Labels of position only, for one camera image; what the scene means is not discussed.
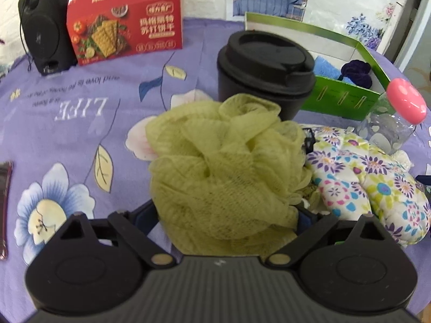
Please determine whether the blue cloth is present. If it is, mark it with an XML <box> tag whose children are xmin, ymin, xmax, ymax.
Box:
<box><xmin>313</xmin><ymin>56</ymin><xmax>354</xmax><ymax>85</ymax></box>

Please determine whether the dark maroon packet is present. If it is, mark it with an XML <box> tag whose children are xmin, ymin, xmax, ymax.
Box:
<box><xmin>0</xmin><ymin>161</ymin><xmax>13</xmax><ymax>260</ymax></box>

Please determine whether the pink lid plastic jar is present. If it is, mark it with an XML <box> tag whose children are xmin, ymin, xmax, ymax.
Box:
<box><xmin>356</xmin><ymin>78</ymin><xmax>427</xmax><ymax>155</ymax></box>

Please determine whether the purple floral tablecloth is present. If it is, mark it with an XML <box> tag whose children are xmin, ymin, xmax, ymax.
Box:
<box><xmin>0</xmin><ymin>18</ymin><xmax>431</xmax><ymax>323</ymax></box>

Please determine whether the black lidded coffee cup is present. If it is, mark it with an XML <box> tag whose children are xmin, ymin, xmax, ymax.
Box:
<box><xmin>217</xmin><ymin>31</ymin><xmax>316</xmax><ymax>121</ymax></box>

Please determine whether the green white cardboard box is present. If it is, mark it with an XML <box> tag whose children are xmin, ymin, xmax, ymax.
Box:
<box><xmin>245</xmin><ymin>12</ymin><xmax>389</xmax><ymax>121</ymax></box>

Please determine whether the floral oven mitt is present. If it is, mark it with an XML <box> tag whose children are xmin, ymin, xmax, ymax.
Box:
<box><xmin>306</xmin><ymin>125</ymin><xmax>430</xmax><ymax>247</ymax></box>

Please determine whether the dark purple scrunchie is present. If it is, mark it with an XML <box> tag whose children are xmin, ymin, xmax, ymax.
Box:
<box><xmin>338</xmin><ymin>60</ymin><xmax>373</xmax><ymax>89</ymax></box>

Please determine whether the black speaker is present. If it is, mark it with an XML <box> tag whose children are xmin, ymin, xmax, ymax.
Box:
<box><xmin>18</xmin><ymin>0</ymin><xmax>77</xmax><ymax>76</ymax></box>

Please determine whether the red cracker box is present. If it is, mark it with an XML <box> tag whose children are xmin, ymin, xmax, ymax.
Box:
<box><xmin>67</xmin><ymin>0</ymin><xmax>183</xmax><ymax>66</ymax></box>

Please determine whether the floral white bedding package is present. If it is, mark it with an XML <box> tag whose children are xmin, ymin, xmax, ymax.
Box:
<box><xmin>303</xmin><ymin>0</ymin><xmax>407</xmax><ymax>53</ymax></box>

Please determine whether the green mesh bath sponge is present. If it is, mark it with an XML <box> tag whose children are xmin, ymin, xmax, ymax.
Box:
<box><xmin>145</xmin><ymin>94</ymin><xmax>312</xmax><ymax>257</ymax></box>

